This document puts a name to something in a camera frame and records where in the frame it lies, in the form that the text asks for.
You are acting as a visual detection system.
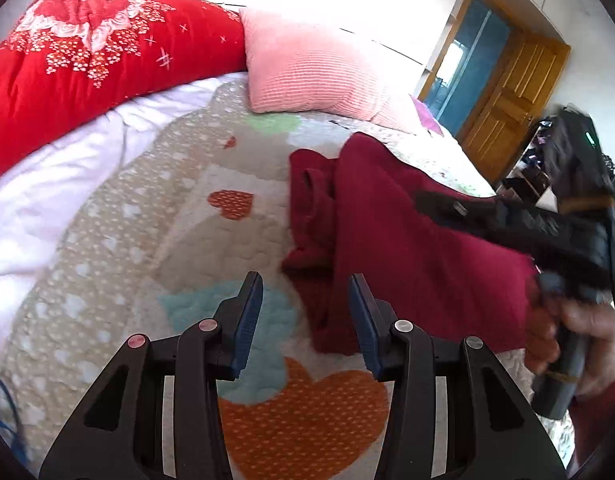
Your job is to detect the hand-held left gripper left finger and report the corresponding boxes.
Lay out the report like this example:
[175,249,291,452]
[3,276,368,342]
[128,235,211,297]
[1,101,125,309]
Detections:
[38,271,264,480]

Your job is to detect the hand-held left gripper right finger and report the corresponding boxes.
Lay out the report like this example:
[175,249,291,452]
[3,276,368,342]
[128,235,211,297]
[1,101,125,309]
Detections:
[348,273,568,480]

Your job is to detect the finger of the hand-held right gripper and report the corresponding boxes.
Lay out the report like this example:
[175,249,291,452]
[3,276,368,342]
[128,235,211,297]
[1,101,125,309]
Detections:
[415,189,595,281]

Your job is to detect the maroon garment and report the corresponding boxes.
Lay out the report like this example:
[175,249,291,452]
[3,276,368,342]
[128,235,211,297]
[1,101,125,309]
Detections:
[281,131,538,356]

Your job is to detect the person's right forearm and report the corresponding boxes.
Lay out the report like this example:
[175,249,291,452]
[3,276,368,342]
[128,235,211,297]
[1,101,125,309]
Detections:
[567,377,615,473]

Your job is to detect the person's right hand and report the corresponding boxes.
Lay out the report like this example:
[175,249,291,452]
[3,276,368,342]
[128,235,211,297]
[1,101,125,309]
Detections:
[525,290,615,401]

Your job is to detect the dark cluttered shelf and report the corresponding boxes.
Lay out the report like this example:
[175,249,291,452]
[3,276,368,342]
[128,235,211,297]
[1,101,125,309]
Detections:
[495,115,561,208]

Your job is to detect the wooden door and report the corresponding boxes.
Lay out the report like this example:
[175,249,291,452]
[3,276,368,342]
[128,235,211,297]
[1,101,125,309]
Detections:
[460,35,571,184]

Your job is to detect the purple cloth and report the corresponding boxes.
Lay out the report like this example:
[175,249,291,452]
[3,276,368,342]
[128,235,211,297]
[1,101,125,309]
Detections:
[411,96,445,137]

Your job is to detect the quilted heart-print bedspread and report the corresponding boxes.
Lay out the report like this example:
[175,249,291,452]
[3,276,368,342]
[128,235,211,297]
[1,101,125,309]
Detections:
[0,80,575,480]

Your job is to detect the blue glass door panel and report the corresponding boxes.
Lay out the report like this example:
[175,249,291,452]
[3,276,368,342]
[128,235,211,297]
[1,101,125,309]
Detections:
[420,0,513,136]

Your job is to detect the white fleece blanket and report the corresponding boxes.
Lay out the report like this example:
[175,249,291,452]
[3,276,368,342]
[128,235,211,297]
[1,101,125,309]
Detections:
[0,72,248,361]

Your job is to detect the pink ribbed pillow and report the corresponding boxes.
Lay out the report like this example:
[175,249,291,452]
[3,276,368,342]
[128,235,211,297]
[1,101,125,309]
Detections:
[238,7,423,133]

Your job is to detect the red floral quilt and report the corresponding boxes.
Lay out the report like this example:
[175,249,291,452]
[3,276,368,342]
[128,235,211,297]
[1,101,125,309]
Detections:
[0,0,248,186]

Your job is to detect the blue lanyard cord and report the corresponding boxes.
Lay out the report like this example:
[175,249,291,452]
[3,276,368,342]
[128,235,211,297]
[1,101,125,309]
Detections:
[0,367,28,466]

